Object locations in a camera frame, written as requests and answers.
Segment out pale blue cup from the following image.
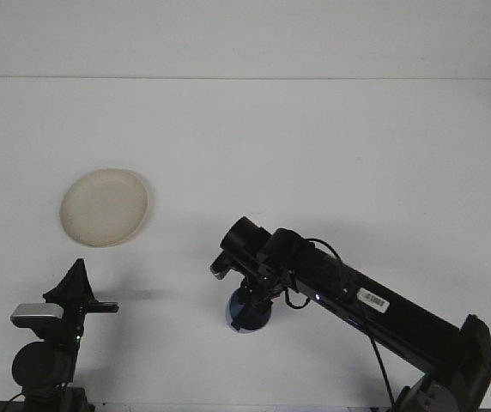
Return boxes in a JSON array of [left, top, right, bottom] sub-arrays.
[[225, 288, 273, 335]]

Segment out pale round plate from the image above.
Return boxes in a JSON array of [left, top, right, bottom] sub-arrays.
[[59, 167, 150, 249]]

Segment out white barcode label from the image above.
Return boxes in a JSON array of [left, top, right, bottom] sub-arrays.
[[356, 288, 391, 312]]

